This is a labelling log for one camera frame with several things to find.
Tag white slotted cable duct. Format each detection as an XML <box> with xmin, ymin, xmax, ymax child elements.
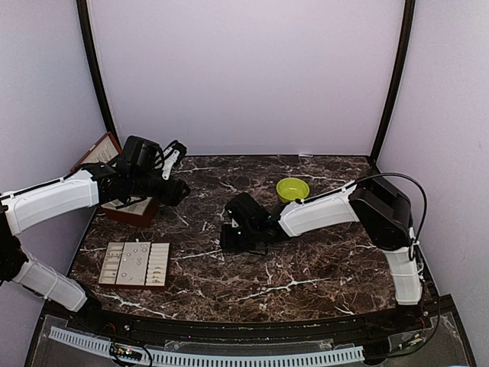
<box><xmin>48</xmin><ymin>326</ymin><xmax>364</xmax><ymax>366</ymax></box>

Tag beige jewelry tray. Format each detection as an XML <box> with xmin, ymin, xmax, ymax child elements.
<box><xmin>98</xmin><ymin>242</ymin><xmax>170</xmax><ymax>289</ymax></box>

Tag brown wooden jewelry box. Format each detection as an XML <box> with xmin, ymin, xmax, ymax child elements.
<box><xmin>70</xmin><ymin>132</ymin><xmax>159</xmax><ymax>228</ymax></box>

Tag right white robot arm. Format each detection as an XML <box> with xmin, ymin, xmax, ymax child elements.
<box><xmin>219</xmin><ymin>173</ymin><xmax>423</xmax><ymax>332</ymax></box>

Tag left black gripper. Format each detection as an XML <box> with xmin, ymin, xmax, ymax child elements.
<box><xmin>130</xmin><ymin>171</ymin><xmax>190</xmax><ymax>206</ymax></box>

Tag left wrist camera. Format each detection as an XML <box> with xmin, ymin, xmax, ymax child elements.
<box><xmin>162</xmin><ymin>140</ymin><xmax>187</xmax><ymax>180</ymax></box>

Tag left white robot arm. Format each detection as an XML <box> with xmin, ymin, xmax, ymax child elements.
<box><xmin>1</xmin><ymin>135</ymin><xmax>190</xmax><ymax>333</ymax></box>

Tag green plastic bowl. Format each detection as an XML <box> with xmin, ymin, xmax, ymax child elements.
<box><xmin>276</xmin><ymin>177</ymin><xmax>310</xmax><ymax>203</ymax></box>

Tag black front rail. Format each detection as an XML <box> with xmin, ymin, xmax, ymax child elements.
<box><xmin>76</xmin><ymin>286</ymin><xmax>436</xmax><ymax>351</ymax></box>

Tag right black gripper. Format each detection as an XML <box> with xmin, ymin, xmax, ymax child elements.
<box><xmin>220</xmin><ymin>223</ymin><xmax>260</xmax><ymax>252</ymax></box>

